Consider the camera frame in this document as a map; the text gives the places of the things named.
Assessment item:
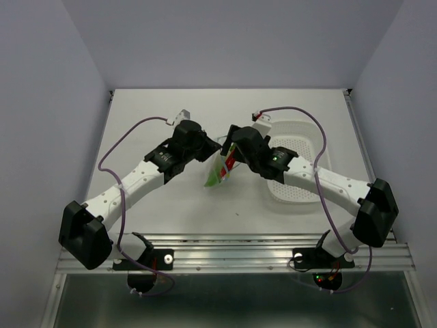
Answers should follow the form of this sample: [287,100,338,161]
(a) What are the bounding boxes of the red toy chili pepper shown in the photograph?
[223,145,236,174]

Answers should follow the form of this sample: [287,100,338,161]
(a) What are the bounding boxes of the clear zip top bag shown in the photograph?
[206,152,240,183]

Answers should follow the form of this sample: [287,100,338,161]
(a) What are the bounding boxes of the green toy pepper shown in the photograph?
[204,168,224,187]

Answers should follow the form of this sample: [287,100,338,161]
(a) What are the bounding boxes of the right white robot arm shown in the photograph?
[222,125,399,267]

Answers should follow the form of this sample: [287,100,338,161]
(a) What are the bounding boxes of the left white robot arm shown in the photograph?
[59,120,221,270]

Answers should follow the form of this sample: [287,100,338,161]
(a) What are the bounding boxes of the white perforated plastic basket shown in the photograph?
[267,120,324,204]

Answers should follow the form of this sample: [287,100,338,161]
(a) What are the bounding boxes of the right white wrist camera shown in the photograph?
[252,112,272,138]

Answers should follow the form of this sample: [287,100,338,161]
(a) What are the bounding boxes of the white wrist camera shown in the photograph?
[252,112,272,138]
[166,109,191,127]

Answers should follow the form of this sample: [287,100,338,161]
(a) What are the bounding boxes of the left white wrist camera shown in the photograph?
[166,109,191,127]

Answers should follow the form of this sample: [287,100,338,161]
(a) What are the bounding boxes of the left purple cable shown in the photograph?
[98,116,175,297]

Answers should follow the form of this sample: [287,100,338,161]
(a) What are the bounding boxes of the purple cable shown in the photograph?
[98,116,175,297]
[254,106,373,295]

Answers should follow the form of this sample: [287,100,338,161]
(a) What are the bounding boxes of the aluminium frame rail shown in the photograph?
[56,234,414,274]

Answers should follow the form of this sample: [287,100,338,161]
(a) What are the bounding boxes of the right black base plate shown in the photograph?
[289,247,355,271]

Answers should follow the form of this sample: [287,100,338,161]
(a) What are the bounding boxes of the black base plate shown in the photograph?
[289,247,355,271]
[112,249,174,271]

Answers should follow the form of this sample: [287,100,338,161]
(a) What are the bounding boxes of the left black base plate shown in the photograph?
[112,249,174,271]

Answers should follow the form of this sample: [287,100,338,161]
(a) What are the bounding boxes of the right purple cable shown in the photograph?
[254,106,373,295]

